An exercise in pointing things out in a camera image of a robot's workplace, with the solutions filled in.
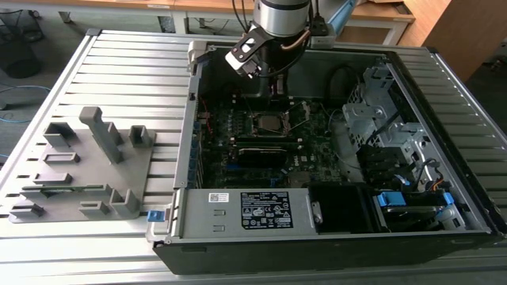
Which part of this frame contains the black PC case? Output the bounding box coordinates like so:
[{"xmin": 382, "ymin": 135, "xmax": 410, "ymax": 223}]
[{"xmin": 153, "ymin": 40, "xmax": 507, "ymax": 276}]

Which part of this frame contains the black wire basket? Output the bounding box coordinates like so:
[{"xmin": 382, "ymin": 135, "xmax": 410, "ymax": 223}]
[{"xmin": 0, "ymin": 8, "xmax": 46, "ymax": 42}]

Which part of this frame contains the black plastic bay bracket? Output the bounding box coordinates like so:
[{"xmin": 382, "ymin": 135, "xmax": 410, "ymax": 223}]
[{"xmin": 355, "ymin": 144, "xmax": 411, "ymax": 191}]

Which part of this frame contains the silver metal drive cage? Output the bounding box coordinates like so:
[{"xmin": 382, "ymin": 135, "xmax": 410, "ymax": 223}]
[{"xmin": 341, "ymin": 58, "xmax": 433, "ymax": 167}]

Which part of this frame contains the silver chipset heatsink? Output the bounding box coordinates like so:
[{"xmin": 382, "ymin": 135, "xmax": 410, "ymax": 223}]
[{"xmin": 289, "ymin": 171, "xmax": 311, "ymax": 187}]

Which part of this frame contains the wooden cabinet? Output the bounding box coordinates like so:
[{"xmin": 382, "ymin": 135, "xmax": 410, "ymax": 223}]
[{"xmin": 398, "ymin": 0, "xmax": 507, "ymax": 84}]

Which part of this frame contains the wooden desk white frame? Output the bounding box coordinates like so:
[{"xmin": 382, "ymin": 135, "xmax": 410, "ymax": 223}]
[
  {"xmin": 55, "ymin": 0, "xmax": 190, "ymax": 35},
  {"xmin": 185, "ymin": 0, "xmax": 417, "ymax": 45}
]

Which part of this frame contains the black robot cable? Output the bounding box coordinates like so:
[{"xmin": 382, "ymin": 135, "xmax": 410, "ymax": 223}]
[{"xmin": 231, "ymin": 0, "xmax": 255, "ymax": 31}]

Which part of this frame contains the black graphics card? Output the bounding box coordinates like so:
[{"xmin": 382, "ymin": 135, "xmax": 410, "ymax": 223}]
[{"xmin": 237, "ymin": 145, "xmax": 290, "ymax": 169}]

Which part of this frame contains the thin metal locking lever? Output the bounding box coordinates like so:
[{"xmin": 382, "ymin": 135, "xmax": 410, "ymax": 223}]
[{"xmin": 255, "ymin": 126, "xmax": 297, "ymax": 135}]

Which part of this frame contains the silver CPU chip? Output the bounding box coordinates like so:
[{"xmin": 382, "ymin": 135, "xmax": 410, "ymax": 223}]
[{"xmin": 255, "ymin": 114, "xmax": 287, "ymax": 133}]

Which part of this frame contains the grey parts rack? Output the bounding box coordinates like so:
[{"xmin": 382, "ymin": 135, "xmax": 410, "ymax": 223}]
[{"xmin": 7, "ymin": 106, "xmax": 159, "ymax": 224}]

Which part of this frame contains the CPU socket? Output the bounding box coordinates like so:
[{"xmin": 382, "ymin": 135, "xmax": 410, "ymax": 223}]
[{"xmin": 247, "ymin": 110, "xmax": 298, "ymax": 139}]

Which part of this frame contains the blue disk carrier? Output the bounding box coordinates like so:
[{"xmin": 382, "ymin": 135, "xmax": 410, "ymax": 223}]
[{"xmin": 374, "ymin": 191, "xmax": 455, "ymax": 234}]

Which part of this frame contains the black waste bin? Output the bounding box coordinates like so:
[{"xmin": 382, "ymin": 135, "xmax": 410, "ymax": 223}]
[{"xmin": 0, "ymin": 41, "xmax": 44, "ymax": 80}]

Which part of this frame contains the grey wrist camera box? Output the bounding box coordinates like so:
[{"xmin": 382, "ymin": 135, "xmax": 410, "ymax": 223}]
[
  {"xmin": 310, "ymin": 17, "xmax": 339, "ymax": 50},
  {"xmin": 225, "ymin": 29, "xmax": 267, "ymax": 80}
]

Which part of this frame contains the green motherboard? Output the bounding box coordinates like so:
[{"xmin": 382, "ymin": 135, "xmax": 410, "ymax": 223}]
[{"xmin": 197, "ymin": 94, "xmax": 358, "ymax": 189}]

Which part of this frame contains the grey power supply unit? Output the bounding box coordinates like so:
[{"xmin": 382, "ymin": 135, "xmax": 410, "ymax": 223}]
[{"xmin": 169, "ymin": 187, "xmax": 318, "ymax": 238}]

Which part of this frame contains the red wire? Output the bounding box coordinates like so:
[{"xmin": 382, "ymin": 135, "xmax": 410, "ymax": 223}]
[{"xmin": 198, "ymin": 99, "xmax": 214, "ymax": 134}]

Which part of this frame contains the blue floor cable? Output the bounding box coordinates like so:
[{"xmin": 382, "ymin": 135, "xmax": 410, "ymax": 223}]
[{"xmin": 0, "ymin": 84, "xmax": 54, "ymax": 124}]

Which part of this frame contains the black and orange wire bundle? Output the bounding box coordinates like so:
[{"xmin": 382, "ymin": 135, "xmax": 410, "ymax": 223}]
[{"xmin": 419, "ymin": 158, "xmax": 451, "ymax": 193}]

